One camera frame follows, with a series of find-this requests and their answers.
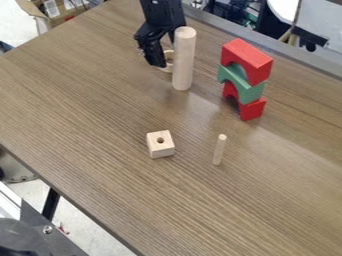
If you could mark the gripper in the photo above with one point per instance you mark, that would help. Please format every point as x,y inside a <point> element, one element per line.
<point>150,32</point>

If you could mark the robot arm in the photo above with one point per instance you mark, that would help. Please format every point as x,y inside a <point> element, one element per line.
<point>162,11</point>

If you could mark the tall wooden cylinder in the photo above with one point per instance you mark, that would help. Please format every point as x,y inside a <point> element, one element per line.
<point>183,60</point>

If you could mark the red arch block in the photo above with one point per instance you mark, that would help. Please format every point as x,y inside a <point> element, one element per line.
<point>252,110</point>
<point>249,60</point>

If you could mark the green arch block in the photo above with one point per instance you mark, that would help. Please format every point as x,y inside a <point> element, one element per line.
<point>244,88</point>

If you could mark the wooden cube with hole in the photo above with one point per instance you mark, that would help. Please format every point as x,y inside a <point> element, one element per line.
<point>160,145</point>

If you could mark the cardboard box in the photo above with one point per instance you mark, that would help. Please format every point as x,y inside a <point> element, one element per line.
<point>51,13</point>

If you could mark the thin wooden dowel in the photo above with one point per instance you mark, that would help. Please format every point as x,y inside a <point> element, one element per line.
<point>219,150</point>

